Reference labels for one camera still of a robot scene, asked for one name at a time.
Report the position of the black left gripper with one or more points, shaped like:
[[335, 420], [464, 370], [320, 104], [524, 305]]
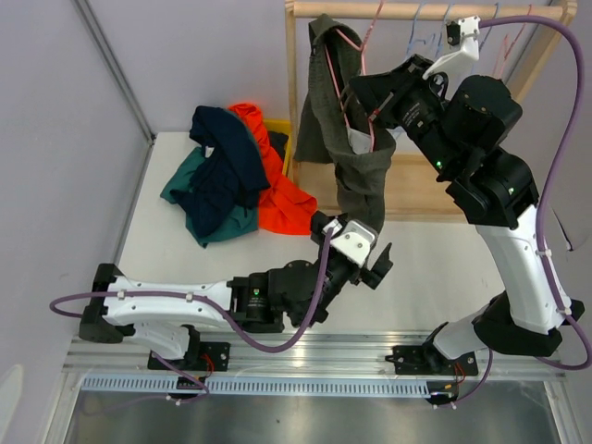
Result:
[[371, 277]]

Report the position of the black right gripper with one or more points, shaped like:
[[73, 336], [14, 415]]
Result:
[[376, 92]]

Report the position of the pink hanger with olive shorts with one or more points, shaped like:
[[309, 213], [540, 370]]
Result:
[[359, 141]]

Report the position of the olive green shorts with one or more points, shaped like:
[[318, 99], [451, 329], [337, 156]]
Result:
[[322, 137]]

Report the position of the blue hanger with navy shorts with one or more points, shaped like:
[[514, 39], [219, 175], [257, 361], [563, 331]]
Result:
[[413, 40]]

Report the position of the orange shorts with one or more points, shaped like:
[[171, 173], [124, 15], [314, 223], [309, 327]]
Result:
[[283, 207]]

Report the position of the teal green shorts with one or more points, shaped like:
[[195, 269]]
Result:
[[240, 221]]

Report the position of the navy blue shorts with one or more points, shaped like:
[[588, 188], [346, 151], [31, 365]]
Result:
[[231, 174]]

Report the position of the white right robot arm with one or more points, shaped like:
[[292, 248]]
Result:
[[460, 135]]

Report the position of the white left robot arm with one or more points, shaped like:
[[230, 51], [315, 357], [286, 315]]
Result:
[[165, 319]]

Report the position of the wooden clothes rack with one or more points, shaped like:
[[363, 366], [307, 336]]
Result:
[[412, 193]]

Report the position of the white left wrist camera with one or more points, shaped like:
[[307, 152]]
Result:
[[353, 239]]

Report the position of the aluminium mounting rail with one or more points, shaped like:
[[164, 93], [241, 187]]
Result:
[[342, 348]]

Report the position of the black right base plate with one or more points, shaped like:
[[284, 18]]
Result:
[[417, 360]]

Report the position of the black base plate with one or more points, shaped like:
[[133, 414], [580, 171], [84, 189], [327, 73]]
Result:
[[417, 360], [210, 356]]

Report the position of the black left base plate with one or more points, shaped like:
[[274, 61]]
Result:
[[210, 356]]

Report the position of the white slotted cable duct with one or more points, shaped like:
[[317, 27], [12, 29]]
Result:
[[268, 386]]

